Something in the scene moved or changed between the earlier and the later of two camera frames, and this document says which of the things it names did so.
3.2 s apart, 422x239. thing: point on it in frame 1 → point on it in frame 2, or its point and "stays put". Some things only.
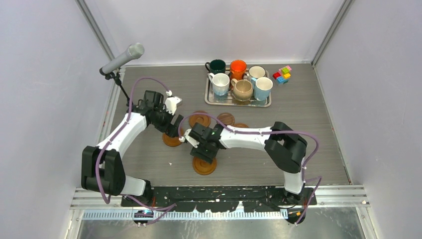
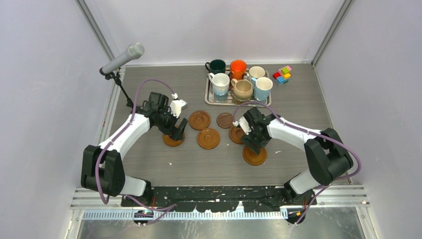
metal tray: x=211 y=98 stays put
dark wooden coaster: x=226 y=118 stays put
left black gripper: x=172 y=130 stays put
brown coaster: x=203 y=119 stays put
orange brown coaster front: x=203 y=168 → x=252 y=158
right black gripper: x=206 y=157 → x=249 y=138
